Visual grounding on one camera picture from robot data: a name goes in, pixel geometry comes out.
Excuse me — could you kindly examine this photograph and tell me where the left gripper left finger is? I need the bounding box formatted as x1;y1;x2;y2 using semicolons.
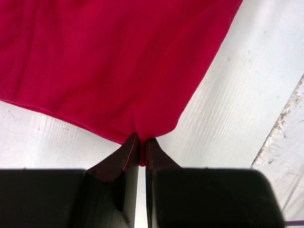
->
0;133;139;228

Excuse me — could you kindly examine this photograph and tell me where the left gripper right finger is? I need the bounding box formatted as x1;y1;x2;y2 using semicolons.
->
145;139;285;228

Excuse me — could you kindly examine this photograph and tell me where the red t-shirt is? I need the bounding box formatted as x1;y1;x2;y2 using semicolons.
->
0;0;244;167

